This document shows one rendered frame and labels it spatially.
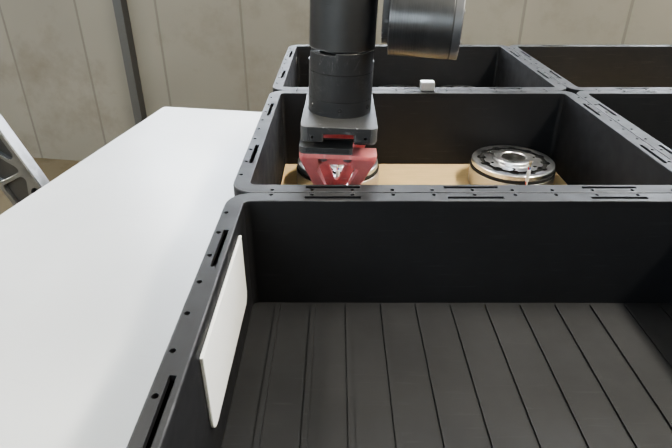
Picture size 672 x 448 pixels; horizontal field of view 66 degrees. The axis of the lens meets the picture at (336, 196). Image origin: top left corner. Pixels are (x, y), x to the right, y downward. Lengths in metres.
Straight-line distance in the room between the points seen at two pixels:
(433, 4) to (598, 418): 0.32
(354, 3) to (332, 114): 0.09
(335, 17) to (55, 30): 2.55
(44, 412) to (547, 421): 0.46
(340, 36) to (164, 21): 2.21
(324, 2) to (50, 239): 0.61
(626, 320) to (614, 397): 0.10
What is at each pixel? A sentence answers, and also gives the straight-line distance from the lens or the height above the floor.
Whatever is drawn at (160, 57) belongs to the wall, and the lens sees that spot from 2.68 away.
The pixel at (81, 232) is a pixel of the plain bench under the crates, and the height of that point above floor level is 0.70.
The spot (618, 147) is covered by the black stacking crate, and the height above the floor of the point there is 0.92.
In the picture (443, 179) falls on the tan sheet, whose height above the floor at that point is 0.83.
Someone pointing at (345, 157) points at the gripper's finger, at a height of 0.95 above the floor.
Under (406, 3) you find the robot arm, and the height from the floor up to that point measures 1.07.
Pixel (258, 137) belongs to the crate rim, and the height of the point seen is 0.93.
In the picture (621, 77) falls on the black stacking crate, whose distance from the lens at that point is 1.13.
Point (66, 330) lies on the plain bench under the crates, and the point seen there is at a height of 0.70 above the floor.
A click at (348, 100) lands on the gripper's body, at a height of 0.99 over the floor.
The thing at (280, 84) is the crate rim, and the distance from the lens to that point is 0.74.
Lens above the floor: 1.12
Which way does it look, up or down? 27 degrees down
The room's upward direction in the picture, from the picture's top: straight up
